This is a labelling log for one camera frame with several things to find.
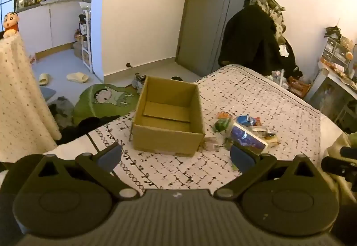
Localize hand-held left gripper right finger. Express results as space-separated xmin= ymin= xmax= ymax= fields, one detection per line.
xmin=214 ymin=143 xmax=321 ymax=202

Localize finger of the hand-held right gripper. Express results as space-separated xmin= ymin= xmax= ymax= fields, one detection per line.
xmin=321 ymin=156 xmax=357 ymax=180
xmin=341 ymin=146 xmax=357 ymax=158

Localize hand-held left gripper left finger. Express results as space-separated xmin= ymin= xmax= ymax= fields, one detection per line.
xmin=33 ymin=143 xmax=139 ymax=202

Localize purple white snack box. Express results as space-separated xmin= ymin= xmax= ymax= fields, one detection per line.
xmin=230 ymin=123 xmax=269 ymax=155

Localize clear snack packet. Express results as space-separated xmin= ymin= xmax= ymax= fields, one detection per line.
xmin=202 ymin=137 xmax=221 ymax=151

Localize yellow snack packet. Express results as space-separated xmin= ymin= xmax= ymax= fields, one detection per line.
xmin=265 ymin=134 xmax=280 ymax=147

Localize green snack packet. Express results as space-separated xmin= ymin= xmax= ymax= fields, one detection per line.
xmin=213 ymin=118 xmax=233 ymax=133

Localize blue snack packet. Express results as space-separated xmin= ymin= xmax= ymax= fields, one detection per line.
xmin=237 ymin=114 xmax=258 ymax=126

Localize brown cardboard box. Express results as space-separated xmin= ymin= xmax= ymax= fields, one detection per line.
xmin=132 ymin=76 xmax=205 ymax=158

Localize pale yellow cloth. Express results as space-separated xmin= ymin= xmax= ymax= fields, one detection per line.
xmin=324 ymin=132 xmax=357 ymax=203

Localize green cartoon floor mat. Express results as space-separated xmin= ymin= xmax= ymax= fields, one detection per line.
xmin=73 ymin=83 xmax=140 ymax=125

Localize white desk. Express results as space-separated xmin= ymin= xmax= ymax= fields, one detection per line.
xmin=304 ymin=62 xmax=357 ymax=130

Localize dark clothes pile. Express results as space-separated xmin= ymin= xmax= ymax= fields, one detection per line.
xmin=49 ymin=96 xmax=76 ymax=129

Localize white black printed blanket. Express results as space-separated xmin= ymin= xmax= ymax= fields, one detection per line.
xmin=56 ymin=64 xmax=344 ymax=200

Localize grey shoes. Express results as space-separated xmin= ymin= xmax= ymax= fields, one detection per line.
xmin=131 ymin=73 xmax=147 ymax=94

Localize orange plastic basket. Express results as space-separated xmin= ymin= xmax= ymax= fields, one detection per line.
xmin=287 ymin=76 xmax=312 ymax=99

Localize cluster of small containers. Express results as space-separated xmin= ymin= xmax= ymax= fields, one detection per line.
xmin=269 ymin=70 xmax=289 ymax=88

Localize clear drawer organizer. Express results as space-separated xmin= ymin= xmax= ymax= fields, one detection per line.
xmin=321 ymin=37 xmax=355 ymax=68

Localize cream dotted cloth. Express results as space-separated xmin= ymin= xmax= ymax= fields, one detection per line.
xmin=0 ymin=34 xmax=62 ymax=163

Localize white shelf rack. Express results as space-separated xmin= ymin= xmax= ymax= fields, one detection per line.
xmin=78 ymin=2 xmax=94 ymax=74

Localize black coat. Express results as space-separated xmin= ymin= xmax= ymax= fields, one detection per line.
xmin=218 ymin=5 xmax=302 ymax=77

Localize grey door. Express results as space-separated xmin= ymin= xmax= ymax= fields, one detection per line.
xmin=176 ymin=0 xmax=269 ymax=78

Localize white kitchen cabinet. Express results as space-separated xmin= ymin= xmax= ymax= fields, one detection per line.
xmin=15 ymin=0 xmax=92 ymax=55

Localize patterned beige scarf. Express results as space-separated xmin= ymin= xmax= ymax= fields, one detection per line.
xmin=256 ymin=0 xmax=288 ymax=41

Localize cartoon boy doll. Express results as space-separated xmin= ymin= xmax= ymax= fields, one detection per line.
xmin=2 ymin=10 xmax=21 ymax=39

